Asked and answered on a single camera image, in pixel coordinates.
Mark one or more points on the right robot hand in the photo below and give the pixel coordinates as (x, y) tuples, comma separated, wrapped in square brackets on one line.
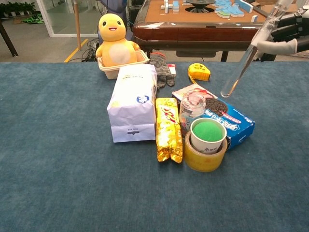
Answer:
[(289, 29)]

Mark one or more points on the clear test tube white cap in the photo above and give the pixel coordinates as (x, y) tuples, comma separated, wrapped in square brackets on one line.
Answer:
[(240, 70)]

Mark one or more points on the white plastic crate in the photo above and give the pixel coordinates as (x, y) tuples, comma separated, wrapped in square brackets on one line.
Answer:
[(303, 54)]

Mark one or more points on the cardboard box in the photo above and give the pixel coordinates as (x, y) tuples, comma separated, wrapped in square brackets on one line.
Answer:
[(266, 7)]

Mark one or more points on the single white blue mahjong tile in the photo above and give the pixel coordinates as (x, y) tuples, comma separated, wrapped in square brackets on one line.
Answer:
[(254, 18)]

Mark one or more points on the pile of blue mahjong tiles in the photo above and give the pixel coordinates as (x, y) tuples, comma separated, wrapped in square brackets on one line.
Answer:
[(229, 9)]

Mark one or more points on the brown mahjong table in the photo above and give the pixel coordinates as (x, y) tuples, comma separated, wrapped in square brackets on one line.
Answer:
[(205, 33)]

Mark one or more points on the black mahjong table centre dial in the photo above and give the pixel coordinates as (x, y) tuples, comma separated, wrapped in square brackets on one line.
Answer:
[(200, 4)]

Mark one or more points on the yellow tape measure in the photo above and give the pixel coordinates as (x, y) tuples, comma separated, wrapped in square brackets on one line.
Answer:
[(199, 71)]

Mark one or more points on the blue cookie box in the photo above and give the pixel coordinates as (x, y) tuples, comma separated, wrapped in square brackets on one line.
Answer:
[(237, 123)]

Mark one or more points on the small cluster of mahjong tiles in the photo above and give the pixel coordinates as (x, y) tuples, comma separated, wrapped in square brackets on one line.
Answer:
[(173, 6)]

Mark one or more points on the small red white box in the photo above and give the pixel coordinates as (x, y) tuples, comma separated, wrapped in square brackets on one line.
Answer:
[(172, 70)]

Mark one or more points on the clear glass jar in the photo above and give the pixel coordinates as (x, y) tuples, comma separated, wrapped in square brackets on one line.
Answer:
[(190, 111)]

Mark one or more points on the pink white snack packet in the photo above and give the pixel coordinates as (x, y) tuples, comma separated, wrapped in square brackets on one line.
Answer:
[(178, 94)]

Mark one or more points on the green ball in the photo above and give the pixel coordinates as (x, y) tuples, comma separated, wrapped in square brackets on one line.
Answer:
[(207, 131)]

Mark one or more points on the grey knitted glove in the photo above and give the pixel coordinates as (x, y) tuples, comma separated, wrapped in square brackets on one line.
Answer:
[(161, 70)]

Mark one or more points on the white paper cup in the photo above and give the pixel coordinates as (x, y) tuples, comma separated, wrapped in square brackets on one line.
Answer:
[(207, 146)]

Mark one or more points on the gold foil snack pack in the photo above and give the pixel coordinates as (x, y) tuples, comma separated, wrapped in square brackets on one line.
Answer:
[(169, 130)]

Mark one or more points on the yellow adhesive tape roll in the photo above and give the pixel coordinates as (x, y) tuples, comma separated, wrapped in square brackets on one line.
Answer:
[(205, 163)]

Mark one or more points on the white paper bag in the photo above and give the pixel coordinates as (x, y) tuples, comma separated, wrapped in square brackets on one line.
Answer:
[(132, 108)]

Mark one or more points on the yellow plush duck toy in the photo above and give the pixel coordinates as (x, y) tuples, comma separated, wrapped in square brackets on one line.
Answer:
[(113, 43)]

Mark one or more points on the beige plastic basket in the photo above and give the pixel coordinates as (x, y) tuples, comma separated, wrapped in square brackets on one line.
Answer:
[(109, 72)]

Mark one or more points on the wooden pole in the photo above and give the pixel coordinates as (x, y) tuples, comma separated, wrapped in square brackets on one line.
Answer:
[(77, 24)]

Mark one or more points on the green cloth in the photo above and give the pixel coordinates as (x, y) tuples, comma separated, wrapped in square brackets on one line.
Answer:
[(33, 19)]

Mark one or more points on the blue felt table cover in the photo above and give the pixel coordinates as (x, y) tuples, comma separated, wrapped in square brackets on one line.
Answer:
[(48, 145)]

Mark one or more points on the green potted plants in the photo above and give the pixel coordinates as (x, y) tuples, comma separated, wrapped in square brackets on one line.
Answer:
[(17, 8)]

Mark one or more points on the dark table leg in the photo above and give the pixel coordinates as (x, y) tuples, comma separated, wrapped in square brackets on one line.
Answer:
[(8, 41)]

